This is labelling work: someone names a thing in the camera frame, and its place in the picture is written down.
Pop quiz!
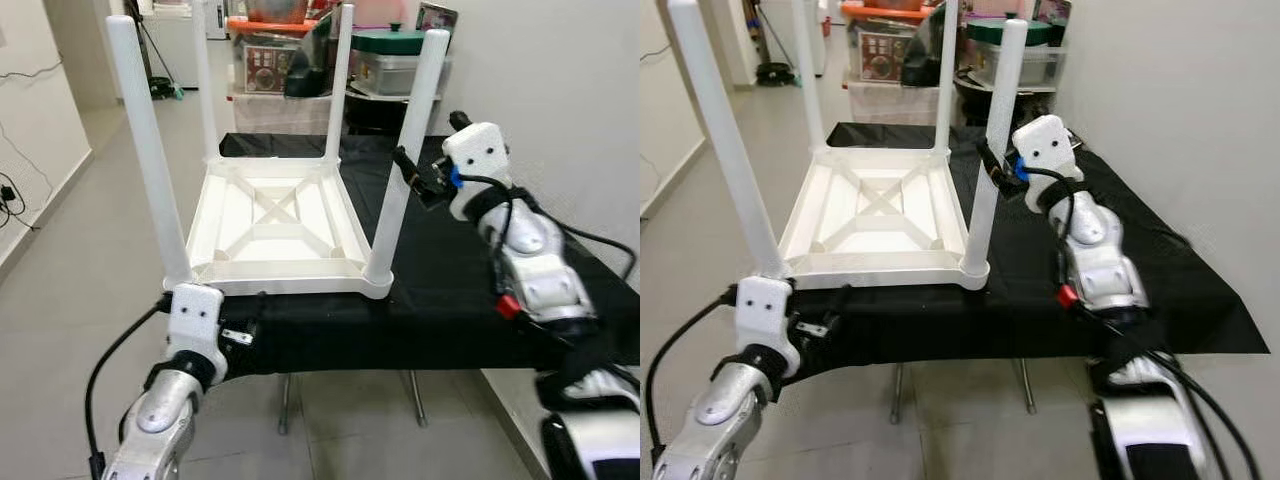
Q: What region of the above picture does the white plastic table top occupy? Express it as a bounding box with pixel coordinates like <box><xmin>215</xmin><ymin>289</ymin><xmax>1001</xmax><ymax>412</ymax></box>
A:
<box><xmin>775</xmin><ymin>145</ymin><xmax>992</xmax><ymax>292</ymax></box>
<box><xmin>185</xmin><ymin>155</ymin><xmax>397</xmax><ymax>302</ymax></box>

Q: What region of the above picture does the black round wok stand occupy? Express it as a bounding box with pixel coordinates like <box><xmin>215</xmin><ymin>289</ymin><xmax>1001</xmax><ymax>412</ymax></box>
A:
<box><xmin>345</xmin><ymin>92</ymin><xmax>412</xmax><ymax>137</ymax></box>
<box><xmin>955</xmin><ymin>80</ymin><xmax>1002</xmax><ymax>127</ymax></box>

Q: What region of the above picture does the clear plastic container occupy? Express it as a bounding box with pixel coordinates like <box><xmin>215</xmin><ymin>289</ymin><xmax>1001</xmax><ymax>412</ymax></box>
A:
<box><xmin>968</xmin><ymin>42</ymin><xmax>1064</xmax><ymax>90</ymax></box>
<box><xmin>352</xmin><ymin>50</ymin><xmax>447</xmax><ymax>99</ymax></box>

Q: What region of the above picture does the green pot with lid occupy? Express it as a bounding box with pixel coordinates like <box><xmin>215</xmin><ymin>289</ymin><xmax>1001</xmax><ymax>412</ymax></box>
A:
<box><xmin>965</xmin><ymin>18</ymin><xmax>1052</xmax><ymax>47</ymax></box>
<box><xmin>350</xmin><ymin>28</ymin><xmax>432</xmax><ymax>57</ymax></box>

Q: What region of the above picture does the bench with white lace cloth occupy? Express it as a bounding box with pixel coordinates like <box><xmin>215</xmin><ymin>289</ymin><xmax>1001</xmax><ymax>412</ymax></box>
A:
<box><xmin>845</xmin><ymin>80</ymin><xmax>945</xmax><ymax>127</ymax></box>
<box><xmin>228</xmin><ymin>92</ymin><xmax>347</xmax><ymax>137</ymax></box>

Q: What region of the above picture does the black table cloth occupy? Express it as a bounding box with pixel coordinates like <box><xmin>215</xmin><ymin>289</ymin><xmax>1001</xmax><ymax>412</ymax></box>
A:
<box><xmin>790</xmin><ymin>122</ymin><xmax>1272</xmax><ymax>387</ymax></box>
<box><xmin>215</xmin><ymin>132</ymin><xmax>641</xmax><ymax>377</ymax></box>

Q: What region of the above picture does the black plastic bag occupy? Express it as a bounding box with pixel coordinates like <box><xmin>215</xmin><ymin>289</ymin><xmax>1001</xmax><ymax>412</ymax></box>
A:
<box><xmin>900</xmin><ymin>10</ymin><xmax>945</xmax><ymax>87</ymax></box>
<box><xmin>285</xmin><ymin>20</ymin><xmax>335</xmax><ymax>100</ymax></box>

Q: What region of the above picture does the white box with pink lid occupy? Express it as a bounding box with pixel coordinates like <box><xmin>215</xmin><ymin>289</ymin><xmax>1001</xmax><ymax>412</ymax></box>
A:
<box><xmin>352</xmin><ymin>0</ymin><xmax>402</xmax><ymax>30</ymax></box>

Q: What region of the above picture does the steel pot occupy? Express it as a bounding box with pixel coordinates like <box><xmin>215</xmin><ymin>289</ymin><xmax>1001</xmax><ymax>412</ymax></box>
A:
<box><xmin>245</xmin><ymin>0</ymin><xmax>307</xmax><ymax>24</ymax></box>

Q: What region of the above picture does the white cabinet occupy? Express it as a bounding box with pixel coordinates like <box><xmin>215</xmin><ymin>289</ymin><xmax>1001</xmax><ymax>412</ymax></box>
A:
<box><xmin>760</xmin><ymin>0</ymin><xmax>796</xmax><ymax>71</ymax></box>
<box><xmin>140</xmin><ymin>10</ymin><xmax>201</xmax><ymax>87</ymax></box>

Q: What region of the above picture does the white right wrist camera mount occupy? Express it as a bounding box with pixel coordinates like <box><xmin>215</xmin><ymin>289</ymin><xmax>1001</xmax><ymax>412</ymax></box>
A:
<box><xmin>1010</xmin><ymin>115</ymin><xmax>1080</xmax><ymax>212</ymax></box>
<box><xmin>440</xmin><ymin>123</ymin><xmax>512</xmax><ymax>222</ymax></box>

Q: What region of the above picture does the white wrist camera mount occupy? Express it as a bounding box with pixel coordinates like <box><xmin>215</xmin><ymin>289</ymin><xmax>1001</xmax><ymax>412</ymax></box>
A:
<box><xmin>440</xmin><ymin>123</ymin><xmax>512</xmax><ymax>222</ymax></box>
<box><xmin>1010</xmin><ymin>115</ymin><xmax>1080</xmax><ymax>212</ymax></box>
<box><xmin>165</xmin><ymin>283</ymin><xmax>227</xmax><ymax>384</ymax></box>
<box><xmin>733</xmin><ymin>277</ymin><xmax>802</xmax><ymax>380</ymax></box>

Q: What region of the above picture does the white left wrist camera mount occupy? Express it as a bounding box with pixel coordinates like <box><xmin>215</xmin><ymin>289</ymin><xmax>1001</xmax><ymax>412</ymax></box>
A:
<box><xmin>733</xmin><ymin>277</ymin><xmax>802</xmax><ymax>380</ymax></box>
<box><xmin>165</xmin><ymin>283</ymin><xmax>227</xmax><ymax>384</ymax></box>

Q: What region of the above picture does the metal folding table frame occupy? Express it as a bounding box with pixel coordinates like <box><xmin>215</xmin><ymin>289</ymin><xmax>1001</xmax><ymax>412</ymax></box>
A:
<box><xmin>888</xmin><ymin>358</ymin><xmax>1038</xmax><ymax>425</ymax></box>
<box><xmin>276</xmin><ymin>370</ymin><xmax>429</xmax><ymax>437</ymax></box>

